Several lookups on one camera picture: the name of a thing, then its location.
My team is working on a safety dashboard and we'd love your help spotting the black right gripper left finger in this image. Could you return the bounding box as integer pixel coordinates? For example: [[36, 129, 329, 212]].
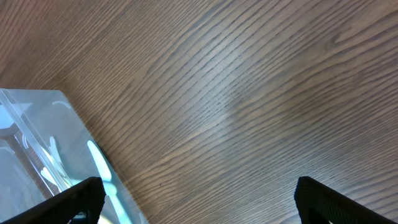
[[4, 177, 106, 224]]

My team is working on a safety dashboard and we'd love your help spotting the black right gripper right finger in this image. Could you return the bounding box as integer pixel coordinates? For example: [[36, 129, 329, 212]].
[[294, 176, 395, 224]]

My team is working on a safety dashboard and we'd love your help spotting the light blue plastic knife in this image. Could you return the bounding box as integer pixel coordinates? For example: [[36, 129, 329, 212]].
[[87, 141, 132, 224]]

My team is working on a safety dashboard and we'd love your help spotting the pale grey plastic knife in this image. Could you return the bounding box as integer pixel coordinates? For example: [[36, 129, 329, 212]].
[[49, 136, 67, 177]]

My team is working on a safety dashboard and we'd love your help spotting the right clear plastic container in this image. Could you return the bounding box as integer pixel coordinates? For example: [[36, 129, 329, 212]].
[[1, 88, 148, 224]]

